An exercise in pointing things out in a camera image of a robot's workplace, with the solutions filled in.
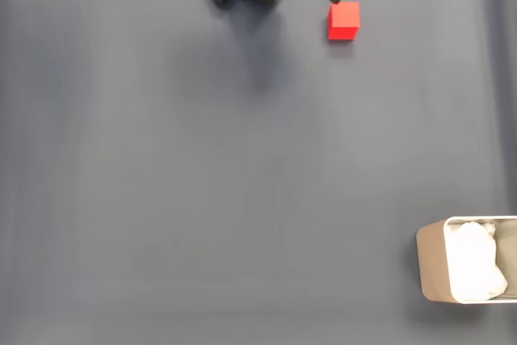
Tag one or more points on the white crumpled paper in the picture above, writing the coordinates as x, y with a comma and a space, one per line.
472, 260

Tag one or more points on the red cube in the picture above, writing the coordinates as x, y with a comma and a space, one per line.
343, 22

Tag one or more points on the beige rounded box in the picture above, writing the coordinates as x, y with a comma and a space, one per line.
432, 264

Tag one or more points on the grey table mat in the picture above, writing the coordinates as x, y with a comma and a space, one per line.
161, 179

